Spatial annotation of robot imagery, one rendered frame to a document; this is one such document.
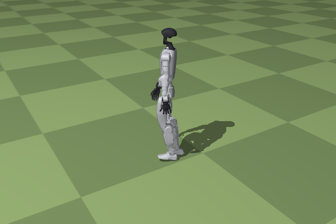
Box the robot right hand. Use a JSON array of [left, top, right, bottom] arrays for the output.
[[151, 82, 162, 101]]

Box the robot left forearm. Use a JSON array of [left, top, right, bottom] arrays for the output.
[[160, 76, 169, 102]]

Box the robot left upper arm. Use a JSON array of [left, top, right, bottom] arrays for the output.
[[161, 52, 171, 80]]

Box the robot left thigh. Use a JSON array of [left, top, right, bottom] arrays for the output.
[[156, 94, 173, 132]]

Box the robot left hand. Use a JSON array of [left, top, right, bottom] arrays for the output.
[[160, 98, 171, 114]]

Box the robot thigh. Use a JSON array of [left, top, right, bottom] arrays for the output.
[[166, 90, 177, 127], [156, 94, 173, 132]]

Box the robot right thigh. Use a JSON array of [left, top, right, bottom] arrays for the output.
[[166, 90, 177, 127]]

